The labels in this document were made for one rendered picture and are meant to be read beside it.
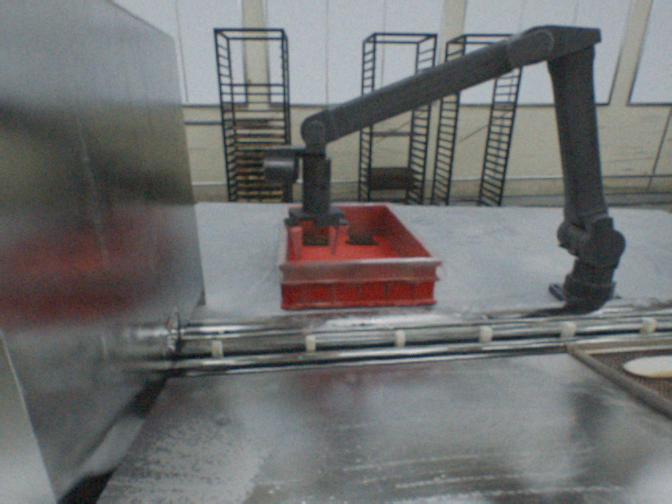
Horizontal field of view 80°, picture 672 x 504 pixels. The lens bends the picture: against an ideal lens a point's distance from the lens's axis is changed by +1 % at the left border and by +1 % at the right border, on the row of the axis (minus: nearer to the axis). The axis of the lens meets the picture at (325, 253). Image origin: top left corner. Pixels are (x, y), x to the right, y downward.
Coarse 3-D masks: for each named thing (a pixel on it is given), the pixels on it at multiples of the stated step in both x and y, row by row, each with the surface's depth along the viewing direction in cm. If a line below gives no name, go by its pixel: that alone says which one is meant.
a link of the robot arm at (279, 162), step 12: (312, 132) 70; (324, 132) 71; (312, 144) 72; (324, 144) 72; (264, 156) 75; (276, 156) 75; (288, 156) 75; (264, 168) 75; (276, 168) 75; (288, 168) 75; (276, 180) 76; (288, 180) 76
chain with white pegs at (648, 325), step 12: (564, 324) 65; (648, 324) 66; (312, 336) 61; (396, 336) 62; (480, 336) 64; (564, 336) 65; (576, 336) 67; (588, 336) 67; (216, 348) 59; (312, 348) 61; (360, 348) 63; (372, 348) 63
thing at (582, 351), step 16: (576, 352) 53; (592, 352) 54; (608, 352) 54; (640, 352) 54; (656, 352) 54; (592, 368) 50; (608, 368) 47; (624, 384) 45; (640, 384) 46; (656, 384) 46; (656, 400) 41
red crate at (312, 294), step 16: (384, 240) 118; (304, 256) 106; (320, 256) 106; (336, 256) 106; (352, 256) 106; (368, 256) 106; (384, 256) 106; (288, 288) 77; (304, 288) 77; (320, 288) 78; (336, 288) 78; (352, 288) 78; (368, 288) 79; (384, 288) 79; (400, 288) 79; (416, 288) 79; (432, 288) 80; (288, 304) 78; (304, 304) 78; (320, 304) 78; (336, 304) 79; (352, 304) 79; (368, 304) 79; (384, 304) 79; (400, 304) 80; (416, 304) 80; (432, 304) 81
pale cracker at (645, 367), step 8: (640, 360) 50; (648, 360) 49; (656, 360) 49; (664, 360) 50; (624, 368) 49; (632, 368) 48; (640, 368) 48; (648, 368) 48; (656, 368) 48; (664, 368) 48; (640, 376) 48; (648, 376) 47; (656, 376) 47; (664, 376) 47
